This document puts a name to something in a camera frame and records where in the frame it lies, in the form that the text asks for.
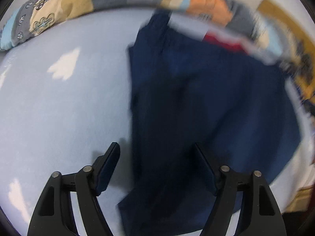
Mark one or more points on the dark floral cloth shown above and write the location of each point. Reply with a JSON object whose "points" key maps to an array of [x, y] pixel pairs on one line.
{"points": [[304, 61]]}

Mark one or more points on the wooden headboard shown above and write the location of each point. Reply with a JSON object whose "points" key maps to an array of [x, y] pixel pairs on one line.
{"points": [[278, 12]]}

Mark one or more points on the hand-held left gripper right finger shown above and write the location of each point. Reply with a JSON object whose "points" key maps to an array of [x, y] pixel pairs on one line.
{"points": [[205, 168]]}

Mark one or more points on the navy jacket with red collar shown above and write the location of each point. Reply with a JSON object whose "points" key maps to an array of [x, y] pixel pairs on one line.
{"points": [[196, 103]]}

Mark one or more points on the light blue cloud bed sheet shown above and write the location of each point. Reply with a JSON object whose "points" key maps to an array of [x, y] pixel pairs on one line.
{"points": [[61, 115]]}

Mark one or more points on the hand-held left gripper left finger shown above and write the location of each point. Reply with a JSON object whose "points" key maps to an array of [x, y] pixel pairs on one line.
{"points": [[108, 168]]}

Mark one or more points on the yellow and navy dotted cloth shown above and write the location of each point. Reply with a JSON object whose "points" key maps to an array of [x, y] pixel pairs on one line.
{"points": [[306, 88]]}

